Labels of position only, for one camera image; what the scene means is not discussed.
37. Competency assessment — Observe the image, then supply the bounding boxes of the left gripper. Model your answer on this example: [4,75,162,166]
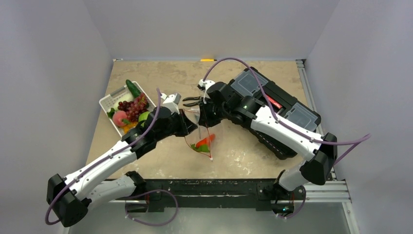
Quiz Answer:
[155,108,197,141]

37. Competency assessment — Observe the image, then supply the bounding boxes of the clear zip top bag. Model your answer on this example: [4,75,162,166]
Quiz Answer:
[184,108,219,161]

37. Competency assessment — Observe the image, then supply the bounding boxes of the orange toy carrot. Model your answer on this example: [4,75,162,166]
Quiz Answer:
[190,134,216,153]

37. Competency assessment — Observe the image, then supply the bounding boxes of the green toy cabbage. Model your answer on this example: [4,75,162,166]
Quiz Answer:
[138,111,151,127]

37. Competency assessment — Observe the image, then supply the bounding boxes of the purple toy grapes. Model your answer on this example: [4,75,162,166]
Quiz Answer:
[117,93,149,122]

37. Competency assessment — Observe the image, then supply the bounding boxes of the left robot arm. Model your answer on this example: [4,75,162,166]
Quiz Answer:
[45,106,198,227]

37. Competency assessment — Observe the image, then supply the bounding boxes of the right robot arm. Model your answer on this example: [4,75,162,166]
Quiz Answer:
[198,80,337,198]

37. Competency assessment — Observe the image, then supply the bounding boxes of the black pliers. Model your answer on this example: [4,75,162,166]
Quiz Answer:
[182,96,203,107]

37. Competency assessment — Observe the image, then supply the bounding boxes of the black plastic toolbox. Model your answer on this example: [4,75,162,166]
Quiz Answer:
[229,67,321,160]

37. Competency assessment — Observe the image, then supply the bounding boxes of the orange toy pepper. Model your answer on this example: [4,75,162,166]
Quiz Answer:
[121,122,138,135]

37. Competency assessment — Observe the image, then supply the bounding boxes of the green toy cucumber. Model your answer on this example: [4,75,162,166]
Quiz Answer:
[125,79,141,98]

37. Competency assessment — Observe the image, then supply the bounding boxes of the toy peach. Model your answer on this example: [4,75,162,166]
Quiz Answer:
[112,111,130,127]

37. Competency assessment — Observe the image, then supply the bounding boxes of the white plastic basket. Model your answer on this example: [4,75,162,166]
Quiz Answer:
[99,79,156,136]

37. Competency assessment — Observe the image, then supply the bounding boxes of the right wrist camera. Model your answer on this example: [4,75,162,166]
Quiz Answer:
[197,79,215,92]

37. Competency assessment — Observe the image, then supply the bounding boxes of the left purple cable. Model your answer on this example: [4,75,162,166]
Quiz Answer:
[44,88,163,226]

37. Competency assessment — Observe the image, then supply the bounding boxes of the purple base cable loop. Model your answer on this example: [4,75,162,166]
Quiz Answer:
[124,188,180,227]

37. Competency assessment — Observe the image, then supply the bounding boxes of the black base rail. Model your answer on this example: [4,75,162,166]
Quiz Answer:
[125,178,306,214]

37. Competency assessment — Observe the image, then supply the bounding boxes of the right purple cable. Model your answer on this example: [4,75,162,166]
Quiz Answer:
[201,57,372,146]

